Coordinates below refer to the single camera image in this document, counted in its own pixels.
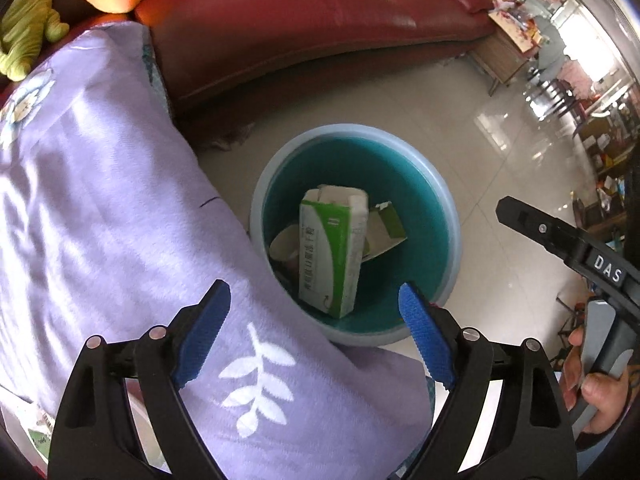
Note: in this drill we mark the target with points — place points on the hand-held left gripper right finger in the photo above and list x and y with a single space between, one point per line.
425 335

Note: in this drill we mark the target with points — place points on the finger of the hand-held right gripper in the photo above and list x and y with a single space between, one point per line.
540 230

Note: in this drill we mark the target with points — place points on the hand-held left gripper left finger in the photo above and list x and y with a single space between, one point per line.
200 340

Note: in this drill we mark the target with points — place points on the light blue plastic bin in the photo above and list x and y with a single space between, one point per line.
400 185

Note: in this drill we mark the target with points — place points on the person's right hand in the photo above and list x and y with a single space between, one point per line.
605 400

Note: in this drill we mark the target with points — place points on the green cardboard piece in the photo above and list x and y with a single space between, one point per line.
387 230

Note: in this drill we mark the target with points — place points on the green and white carton box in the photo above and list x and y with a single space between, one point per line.
330 260

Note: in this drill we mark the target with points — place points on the brown paper cup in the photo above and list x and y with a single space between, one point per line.
285 245

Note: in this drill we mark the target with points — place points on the dark chair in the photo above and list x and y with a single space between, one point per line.
557 97

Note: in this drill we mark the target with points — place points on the purple floral blanket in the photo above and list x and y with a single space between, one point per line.
100 210

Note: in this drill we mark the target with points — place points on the wooden side table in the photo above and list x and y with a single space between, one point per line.
500 55

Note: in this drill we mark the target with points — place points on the green and white paper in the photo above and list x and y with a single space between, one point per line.
37 430

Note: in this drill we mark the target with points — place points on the pile of colourful packets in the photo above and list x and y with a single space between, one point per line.
510 15

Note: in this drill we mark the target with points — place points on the dark red leather sofa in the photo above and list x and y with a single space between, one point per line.
300 25

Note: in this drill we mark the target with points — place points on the green plush toy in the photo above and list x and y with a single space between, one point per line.
27 25

